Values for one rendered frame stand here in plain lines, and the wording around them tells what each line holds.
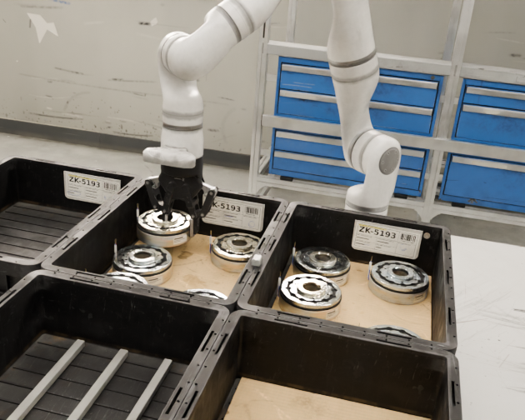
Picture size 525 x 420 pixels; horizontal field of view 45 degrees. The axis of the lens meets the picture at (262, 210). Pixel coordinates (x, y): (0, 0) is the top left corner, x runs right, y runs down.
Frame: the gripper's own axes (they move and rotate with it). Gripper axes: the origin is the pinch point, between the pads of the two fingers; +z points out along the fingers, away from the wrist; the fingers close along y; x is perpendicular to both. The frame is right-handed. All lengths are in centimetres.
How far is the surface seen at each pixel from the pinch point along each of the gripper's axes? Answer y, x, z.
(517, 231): -104, -238, 90
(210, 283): -9.0, 8.6, 5.9
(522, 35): -87, -268, -8
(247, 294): -19.9, 25.4, -4.0
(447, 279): -48.0, 7.1, -2.5
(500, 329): -63, -17, 19
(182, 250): 0.0, -1.0, 5.8
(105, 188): 19.6, -8.5, -0.7
